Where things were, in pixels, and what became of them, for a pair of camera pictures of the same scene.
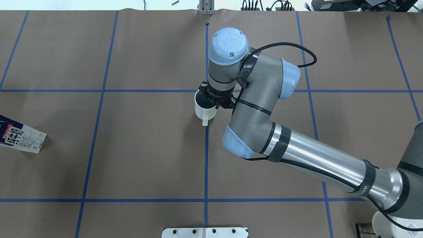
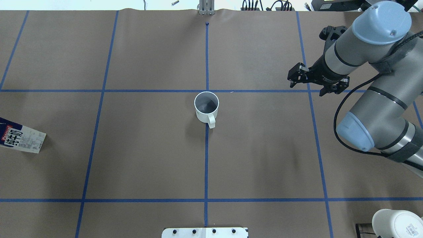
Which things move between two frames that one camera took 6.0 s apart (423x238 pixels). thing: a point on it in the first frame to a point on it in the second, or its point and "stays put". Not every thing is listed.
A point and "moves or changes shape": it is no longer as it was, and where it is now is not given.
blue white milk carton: [16, 135] stays put
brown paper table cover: [124, 155] stays put
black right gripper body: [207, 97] to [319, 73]
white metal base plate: [205, 232] stays put
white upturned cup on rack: [384, 227] stays put
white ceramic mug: [204, 114] moves or changes shape
